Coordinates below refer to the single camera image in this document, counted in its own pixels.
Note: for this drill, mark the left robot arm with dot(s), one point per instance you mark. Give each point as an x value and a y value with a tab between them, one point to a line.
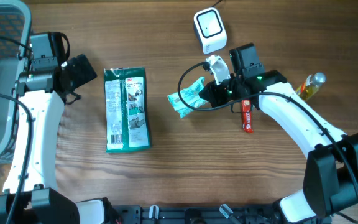
30	193

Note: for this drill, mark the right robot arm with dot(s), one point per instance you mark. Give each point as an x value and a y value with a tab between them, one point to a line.
330	184

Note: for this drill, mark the white barcode scanner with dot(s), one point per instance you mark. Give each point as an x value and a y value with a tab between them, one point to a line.
209	30

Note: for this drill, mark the yellow oil bottle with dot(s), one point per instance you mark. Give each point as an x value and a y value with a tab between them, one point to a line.
311	86

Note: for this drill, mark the light green plastic sachet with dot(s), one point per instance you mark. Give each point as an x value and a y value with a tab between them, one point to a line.
190	96

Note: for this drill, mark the green 3M gloves package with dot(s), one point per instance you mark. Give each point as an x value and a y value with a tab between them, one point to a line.
127	126

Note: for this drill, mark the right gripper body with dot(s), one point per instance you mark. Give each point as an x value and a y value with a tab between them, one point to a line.
224	92

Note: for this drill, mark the red Nescafe coffee stick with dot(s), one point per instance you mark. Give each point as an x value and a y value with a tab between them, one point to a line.
246	115

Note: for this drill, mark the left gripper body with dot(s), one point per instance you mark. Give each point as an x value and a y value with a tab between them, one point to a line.
81	73

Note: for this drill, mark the grey plastic mesh basket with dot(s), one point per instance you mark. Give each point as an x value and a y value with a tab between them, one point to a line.
15	27

